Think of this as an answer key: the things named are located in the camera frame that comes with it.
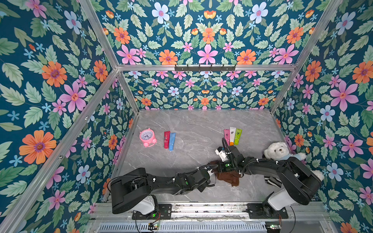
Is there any white teddy bear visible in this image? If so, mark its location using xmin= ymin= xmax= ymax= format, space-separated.
xmin=263 ymin=142 xmax=325 ymax=183

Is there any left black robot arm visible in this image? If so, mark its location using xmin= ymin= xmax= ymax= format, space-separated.
xmin=110 ymin=165 xmax=217 ymax=214

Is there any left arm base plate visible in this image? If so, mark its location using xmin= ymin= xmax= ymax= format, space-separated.
xmin=132 ymin=204 xmax=173 ymax=220

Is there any blue toothpaste tube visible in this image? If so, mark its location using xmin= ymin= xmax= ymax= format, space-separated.
xmin=169 ymin=133 xmax=176 ymax=151

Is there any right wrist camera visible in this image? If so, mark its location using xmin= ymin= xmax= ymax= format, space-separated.
xmin=215 ymin=147 xmax=229 ymax=162

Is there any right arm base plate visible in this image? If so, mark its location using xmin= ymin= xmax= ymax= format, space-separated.
xmin=246 ymin=203 xmax=288 ymax=219

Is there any magenta toothpaste tube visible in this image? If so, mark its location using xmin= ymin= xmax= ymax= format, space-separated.
xmin=164 ymin=131 xmax=171 ymax=149

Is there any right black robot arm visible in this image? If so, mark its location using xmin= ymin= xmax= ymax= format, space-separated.
xmin=213 ymin=143 xmax=324 ymax=219

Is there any striped black white cloth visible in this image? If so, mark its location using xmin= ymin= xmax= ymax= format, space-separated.
xmin=264 ymin=176 xmax=282 ymax=188

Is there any white toothpaste tube orange cap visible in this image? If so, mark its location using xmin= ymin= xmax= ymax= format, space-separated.
xmin=229 ymin=127 xmax=237 ymax=146

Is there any pink toothpaste tube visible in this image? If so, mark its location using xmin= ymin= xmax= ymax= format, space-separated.
xmin=223 ymin=129 xmax=230 ymax=145

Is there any green toothpaste tube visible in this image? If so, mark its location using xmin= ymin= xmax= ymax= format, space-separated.
xmin=234 ymin=129 xmax=242 ymax=145

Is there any pink alarm clock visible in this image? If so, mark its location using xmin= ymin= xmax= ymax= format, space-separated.
xmin=139 ymin=128 xmax=157 ymax=148

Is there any metal hook rail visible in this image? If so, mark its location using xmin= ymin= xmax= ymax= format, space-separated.
xmin=174 ymin=64 xmax=236 ymax=72

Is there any brown cloth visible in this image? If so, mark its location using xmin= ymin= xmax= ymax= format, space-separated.
xmin=209 ymin=160 xmax=241 ymax=187

